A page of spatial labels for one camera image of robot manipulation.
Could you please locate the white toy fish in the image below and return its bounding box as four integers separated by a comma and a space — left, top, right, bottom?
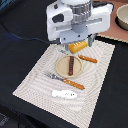
52, 90, 77, 99

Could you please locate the red toy sausage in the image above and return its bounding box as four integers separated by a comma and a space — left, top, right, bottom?
68, 56, 74, 76

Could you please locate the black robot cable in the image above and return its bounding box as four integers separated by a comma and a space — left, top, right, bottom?
0, 21, 51, 45

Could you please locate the wooden handled fork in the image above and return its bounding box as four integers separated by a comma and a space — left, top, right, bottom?
44, 71, 85, 90

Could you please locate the wooden handled knife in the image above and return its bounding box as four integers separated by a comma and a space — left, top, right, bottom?
58, 49, 99, 64

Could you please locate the yellow bread loaf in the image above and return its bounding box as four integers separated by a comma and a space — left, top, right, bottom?
68, 41, 88, 53

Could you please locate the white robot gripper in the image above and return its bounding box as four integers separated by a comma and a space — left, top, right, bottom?
46, 0, 113, 52

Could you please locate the beige woven placemat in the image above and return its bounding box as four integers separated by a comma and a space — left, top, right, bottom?
13, 40, 115, 128

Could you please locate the tan round plate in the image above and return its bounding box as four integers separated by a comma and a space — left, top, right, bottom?
55, 56, 83, 78

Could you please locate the cream bowl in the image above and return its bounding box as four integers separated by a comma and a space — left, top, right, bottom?
116, 4, 128, 31

